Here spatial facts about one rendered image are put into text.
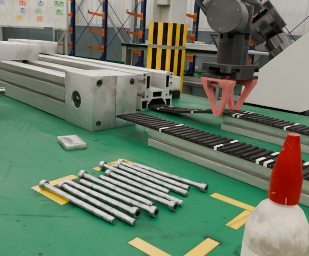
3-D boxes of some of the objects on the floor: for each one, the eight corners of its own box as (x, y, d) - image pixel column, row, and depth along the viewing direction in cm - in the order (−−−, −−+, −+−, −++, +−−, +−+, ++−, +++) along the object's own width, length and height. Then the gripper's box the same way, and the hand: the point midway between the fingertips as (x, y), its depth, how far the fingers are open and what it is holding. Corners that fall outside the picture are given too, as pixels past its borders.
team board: (-10, 80, 642) (-16, -36, 593) (10, 77, 687) (5, -30, 638) (60, 88, 594) (59, -37, 545) (76, 85, 640) (77, -31, 590)
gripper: (234, 32, 59) (224, 122, 63) (265, 35, 66) (254, 116, 70) (202, 31, 64) (195, 114, 67) (235, 34, 70) (226, 109, 74)
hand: (226, 111), depth 68 cm, fingers closed on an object, 5 cm apart
